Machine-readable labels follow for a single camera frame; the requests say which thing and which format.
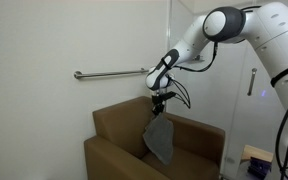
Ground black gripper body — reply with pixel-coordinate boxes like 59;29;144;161
151;95;167;111

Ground brown leather couch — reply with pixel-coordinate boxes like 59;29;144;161
83;95;226;180

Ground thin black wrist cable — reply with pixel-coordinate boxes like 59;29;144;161
167;74;192;110

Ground metal door handle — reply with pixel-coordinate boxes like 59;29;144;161
246;67;258;97

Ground metal wall towel bar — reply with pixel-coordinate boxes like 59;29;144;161
73;67;151;80

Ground grey towel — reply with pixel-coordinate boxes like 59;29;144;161
142;112;175;167

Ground glass shower door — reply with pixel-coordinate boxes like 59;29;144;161
166;0;287;180

